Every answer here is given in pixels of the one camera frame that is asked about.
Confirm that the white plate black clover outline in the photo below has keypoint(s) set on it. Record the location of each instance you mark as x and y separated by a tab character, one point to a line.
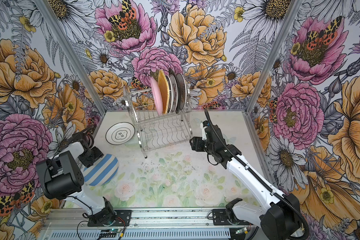
120	133

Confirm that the blue white striped plate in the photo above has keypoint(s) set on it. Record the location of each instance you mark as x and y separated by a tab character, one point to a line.
103	171

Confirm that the white plate orange sunburst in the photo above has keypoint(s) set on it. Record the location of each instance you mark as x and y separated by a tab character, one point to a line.
186	92

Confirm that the pink plastic plate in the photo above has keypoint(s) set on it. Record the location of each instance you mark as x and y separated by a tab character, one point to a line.
157	96

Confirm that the white plate green red rim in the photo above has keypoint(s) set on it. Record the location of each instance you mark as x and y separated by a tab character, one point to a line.
171	93

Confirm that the chrome two-tier dish rack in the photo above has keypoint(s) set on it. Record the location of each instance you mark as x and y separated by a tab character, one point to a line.
155	131

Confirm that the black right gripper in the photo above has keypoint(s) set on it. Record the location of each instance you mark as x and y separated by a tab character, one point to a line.
197	143

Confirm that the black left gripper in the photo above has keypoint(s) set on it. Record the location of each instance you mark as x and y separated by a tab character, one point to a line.
98	154

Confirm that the yellow woven-pattern tray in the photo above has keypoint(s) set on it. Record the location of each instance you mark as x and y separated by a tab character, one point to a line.
164	89

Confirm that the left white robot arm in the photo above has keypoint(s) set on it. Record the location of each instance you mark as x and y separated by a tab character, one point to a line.
69	175

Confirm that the black square floral plate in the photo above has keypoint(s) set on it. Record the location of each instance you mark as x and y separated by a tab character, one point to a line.
180	85

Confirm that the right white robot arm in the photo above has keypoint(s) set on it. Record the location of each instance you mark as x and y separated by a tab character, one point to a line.
278	215

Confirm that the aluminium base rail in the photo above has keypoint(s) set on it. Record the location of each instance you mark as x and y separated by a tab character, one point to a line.
150	224

